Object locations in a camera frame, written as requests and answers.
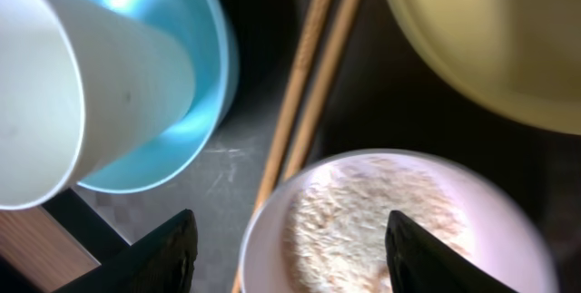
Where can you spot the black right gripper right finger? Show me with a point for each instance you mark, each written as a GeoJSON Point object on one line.
{"type": "Point", "coordinates": [418, 262]}

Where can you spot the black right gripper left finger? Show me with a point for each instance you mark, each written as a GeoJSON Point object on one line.
{"type": "Point", "coordinates": [160, 262]}

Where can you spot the white bowl with rice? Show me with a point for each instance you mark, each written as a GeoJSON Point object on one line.
{"type": "Point", "coordinates": [323, 229]}

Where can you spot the white paper cup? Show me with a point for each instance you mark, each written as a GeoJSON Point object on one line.
{"type": "Point", "coordinates": [81, 86]}

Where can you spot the yellow plate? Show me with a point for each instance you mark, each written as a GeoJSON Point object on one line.
{"type": "Point", "coordinates": [518, 58]}

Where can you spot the wooden chopstick right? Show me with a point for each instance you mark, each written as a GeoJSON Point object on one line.
{"type": "Point", "coordinates": [323, 81]}

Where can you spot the wooden chopstick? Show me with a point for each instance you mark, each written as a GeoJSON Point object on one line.
{"type": "Point", "coordinates": [299, 74]}
{"type": "Point", "coordinates": [323, 81]}

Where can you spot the wooden chopstick left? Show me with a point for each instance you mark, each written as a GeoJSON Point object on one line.
{"type": "Point", "coordinates": [299, 74]}

